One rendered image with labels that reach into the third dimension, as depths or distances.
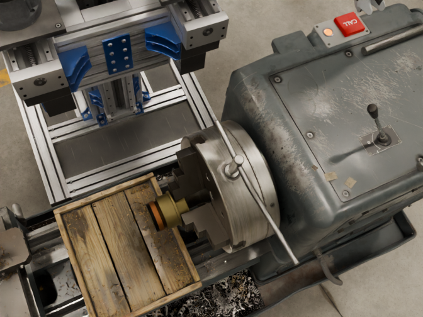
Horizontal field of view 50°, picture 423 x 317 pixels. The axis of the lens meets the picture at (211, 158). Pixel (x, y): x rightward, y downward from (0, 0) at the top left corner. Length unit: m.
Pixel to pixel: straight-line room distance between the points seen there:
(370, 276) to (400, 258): 0.19
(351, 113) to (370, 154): 0.11
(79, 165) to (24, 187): 0.36
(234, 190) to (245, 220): 0.08
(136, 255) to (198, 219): 0.28
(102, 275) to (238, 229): 0.44
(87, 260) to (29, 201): 1.10
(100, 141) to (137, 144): 0.17
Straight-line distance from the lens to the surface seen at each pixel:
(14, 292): 1.26
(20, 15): 1.32
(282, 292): 1.68
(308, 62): 1.17
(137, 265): 1.30
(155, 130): 2.20
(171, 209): 1.09
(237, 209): 1.01
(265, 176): 1.03
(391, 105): 1.18
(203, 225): 1.09
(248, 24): 2.88
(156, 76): 2.36
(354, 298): 2.34
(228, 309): 1.58
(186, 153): 1.07
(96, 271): 1.31
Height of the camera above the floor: 2.16
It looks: 66 degrees down
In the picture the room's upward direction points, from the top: 12 degrees clockwise
